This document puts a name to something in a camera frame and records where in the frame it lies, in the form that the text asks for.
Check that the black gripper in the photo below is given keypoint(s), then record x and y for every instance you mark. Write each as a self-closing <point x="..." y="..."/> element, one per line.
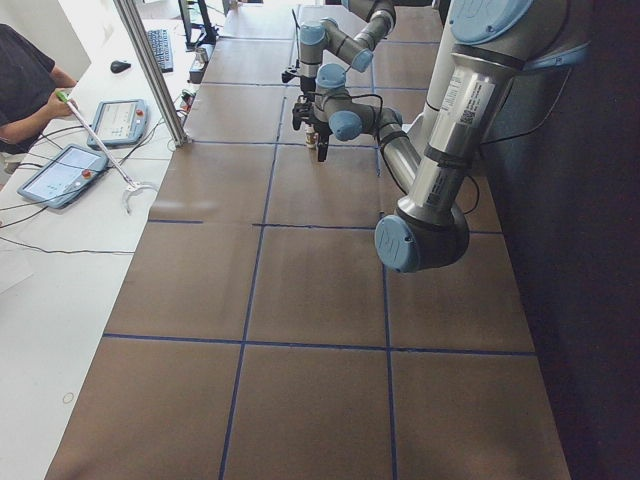
<point x="302" y="76"/>
<point x="316" y="121"/>

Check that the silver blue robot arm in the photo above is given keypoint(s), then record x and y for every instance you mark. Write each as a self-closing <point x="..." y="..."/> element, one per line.
<point x="484" y="46"/>
<point x="316" y="37"/>

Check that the steel cylinder weight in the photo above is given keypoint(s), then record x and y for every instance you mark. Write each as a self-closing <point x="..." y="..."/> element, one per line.
<point x="202" y="53"/>

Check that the black monitor stand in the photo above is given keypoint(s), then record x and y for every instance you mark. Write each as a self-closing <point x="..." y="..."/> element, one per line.
<point x="197" y="32"/>

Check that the black computer keyboard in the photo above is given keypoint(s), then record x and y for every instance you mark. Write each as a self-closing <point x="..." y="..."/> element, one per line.
<point x="160" y="43"/>

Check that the black computer mouse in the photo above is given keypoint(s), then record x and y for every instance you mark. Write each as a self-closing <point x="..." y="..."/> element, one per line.
<point x="119" y="66"/>

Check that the far blue teach pendant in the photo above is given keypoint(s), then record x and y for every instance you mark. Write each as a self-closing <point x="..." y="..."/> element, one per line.
<point x="120" y="123"/>

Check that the blue teach pendant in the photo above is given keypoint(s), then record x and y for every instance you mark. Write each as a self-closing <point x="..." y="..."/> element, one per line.
<point x="120" y="123"/>
<point x="64" y="178"/>

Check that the pink metal reacher rod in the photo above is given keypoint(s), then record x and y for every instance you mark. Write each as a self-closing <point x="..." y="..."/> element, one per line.
<point x="133" y="187"/>

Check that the near blue teach pendant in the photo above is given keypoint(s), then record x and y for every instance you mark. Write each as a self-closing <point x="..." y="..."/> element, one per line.
<point x="64" y="178"/>

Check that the seated person in black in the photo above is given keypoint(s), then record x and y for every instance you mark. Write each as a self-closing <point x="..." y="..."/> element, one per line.
<point x="30" y="80"/>

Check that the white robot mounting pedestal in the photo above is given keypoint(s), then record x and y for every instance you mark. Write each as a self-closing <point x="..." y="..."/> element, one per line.
<point x="422" y="125"/>

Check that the aluminium frame post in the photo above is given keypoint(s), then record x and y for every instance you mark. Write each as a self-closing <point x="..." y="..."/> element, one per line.
<point x="135" y="29"/>

